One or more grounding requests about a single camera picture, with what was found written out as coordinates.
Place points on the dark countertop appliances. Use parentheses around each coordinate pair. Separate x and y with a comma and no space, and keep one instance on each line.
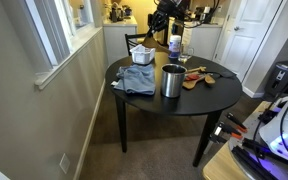
(115,13)

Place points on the blue cloth towel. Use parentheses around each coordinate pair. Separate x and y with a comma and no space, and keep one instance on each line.
(137,80)

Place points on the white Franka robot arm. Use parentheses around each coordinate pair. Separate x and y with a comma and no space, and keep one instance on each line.
(284,133)

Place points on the white window sill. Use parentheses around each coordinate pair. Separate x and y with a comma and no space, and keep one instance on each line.
(70,56)

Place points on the white vertical blinds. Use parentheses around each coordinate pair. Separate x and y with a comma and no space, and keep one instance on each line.
(47,30)

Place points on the steel utensil holder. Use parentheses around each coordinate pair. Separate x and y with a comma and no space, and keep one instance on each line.
(172,83)

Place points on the red spatula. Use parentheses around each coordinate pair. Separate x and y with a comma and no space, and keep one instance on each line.
(192,77)

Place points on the white wall vent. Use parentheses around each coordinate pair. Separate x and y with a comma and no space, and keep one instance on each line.
(64,163)

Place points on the white wipes canister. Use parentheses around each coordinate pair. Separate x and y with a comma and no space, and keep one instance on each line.
(174,46)

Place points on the black spatula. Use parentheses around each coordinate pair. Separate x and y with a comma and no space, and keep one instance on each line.
(224,74)

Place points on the black coffee machine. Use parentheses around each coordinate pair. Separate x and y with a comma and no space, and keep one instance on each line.
(205,15)

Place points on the black mounting rail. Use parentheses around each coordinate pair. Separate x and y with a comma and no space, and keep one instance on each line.
(250,160)

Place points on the black orange-tipped clamp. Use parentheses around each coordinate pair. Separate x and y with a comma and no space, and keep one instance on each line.
(235,120)
(229,129)

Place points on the light wooden spoon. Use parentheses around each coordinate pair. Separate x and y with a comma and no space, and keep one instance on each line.
(195,70)

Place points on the round black table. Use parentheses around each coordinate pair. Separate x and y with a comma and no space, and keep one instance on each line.
(197,96)

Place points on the white counter cabinet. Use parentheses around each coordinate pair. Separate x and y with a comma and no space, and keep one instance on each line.
(119,40)

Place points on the grey metal base plate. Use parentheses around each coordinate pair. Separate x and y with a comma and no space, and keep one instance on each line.
(250,130)

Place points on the black box appliance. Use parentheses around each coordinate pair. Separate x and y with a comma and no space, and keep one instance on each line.
(284,78)

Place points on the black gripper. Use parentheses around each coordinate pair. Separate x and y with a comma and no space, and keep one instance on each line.
(162,15)

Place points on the small wooden spoon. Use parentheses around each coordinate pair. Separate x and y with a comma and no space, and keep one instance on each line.
(210,80)

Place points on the white kitchen cabinet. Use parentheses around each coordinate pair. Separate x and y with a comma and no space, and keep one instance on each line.
(200,40)

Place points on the black wooden chair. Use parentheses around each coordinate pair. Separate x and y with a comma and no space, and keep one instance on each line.
(135,38)

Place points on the white plastic basket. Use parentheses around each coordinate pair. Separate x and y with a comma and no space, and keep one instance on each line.
(143,55)

